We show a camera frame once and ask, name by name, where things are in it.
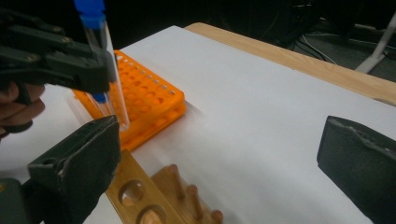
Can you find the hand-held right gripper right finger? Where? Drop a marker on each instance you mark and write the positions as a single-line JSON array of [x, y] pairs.
[[361, 165]]

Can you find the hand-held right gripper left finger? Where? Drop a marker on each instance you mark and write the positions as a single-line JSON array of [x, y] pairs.
[[81, 165]]

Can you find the blue capped clear test tube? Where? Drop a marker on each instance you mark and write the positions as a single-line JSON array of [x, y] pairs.
[[99, 98], [90, 12]]

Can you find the wooden test tube rack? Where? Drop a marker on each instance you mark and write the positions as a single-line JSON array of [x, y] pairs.
[[138, 179]]

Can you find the orange test tube rack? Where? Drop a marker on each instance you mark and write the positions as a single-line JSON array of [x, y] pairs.
[[146, 93]]

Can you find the white metal stand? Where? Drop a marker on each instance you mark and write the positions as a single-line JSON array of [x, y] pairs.
[[378, 46]]

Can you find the white table mat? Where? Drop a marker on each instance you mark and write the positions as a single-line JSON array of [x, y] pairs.
[[249, 109]]

